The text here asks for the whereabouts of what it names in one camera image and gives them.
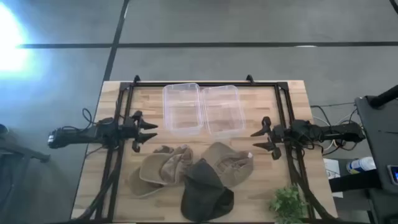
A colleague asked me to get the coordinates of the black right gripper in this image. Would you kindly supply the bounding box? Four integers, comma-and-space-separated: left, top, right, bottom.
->
251, 116, 285, 161

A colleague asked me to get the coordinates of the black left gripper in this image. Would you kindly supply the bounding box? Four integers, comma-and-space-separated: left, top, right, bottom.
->
123, 110, 159, 153

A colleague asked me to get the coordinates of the tan cap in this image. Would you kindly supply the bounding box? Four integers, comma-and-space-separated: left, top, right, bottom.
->
200, 141, 254, 189
128, 167, 165, 198
139, 144, 195, 187

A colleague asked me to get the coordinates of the clear plastic bin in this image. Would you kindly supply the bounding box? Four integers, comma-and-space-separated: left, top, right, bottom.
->
200, 85, 246, 139
162, 82, 205, 136

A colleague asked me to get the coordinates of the green artificial plant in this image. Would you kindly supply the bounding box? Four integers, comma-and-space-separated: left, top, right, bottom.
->
269, 185, 309, 224

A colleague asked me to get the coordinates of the white paper sheet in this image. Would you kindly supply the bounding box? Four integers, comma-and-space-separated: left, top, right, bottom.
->
323, 157, 344, 199

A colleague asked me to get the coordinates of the white and blue spray can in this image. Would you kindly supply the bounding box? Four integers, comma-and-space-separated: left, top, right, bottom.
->
346, 156, 377, 175

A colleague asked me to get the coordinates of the dark grey cart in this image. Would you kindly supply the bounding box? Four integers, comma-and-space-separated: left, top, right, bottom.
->
354, 95, 398, 224

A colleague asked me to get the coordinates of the black pole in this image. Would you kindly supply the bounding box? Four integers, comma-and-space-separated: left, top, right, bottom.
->
368, 83, 398, 110

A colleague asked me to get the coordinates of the black floor stand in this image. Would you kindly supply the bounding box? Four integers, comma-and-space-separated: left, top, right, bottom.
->
0, 123, 51, 224

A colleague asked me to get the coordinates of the device with blue screen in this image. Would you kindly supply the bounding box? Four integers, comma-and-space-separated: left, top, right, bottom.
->
387, 164, 398, 186

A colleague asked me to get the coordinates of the black metal table frame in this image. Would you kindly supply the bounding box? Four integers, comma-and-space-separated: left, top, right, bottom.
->
74, 74, 340, 224

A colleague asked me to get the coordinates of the white cable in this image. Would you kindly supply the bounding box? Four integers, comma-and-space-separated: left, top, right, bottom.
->
312, 115, 346, 152

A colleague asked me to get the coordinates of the black cable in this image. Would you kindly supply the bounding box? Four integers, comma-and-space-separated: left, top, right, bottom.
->
310, 101, 356, 125

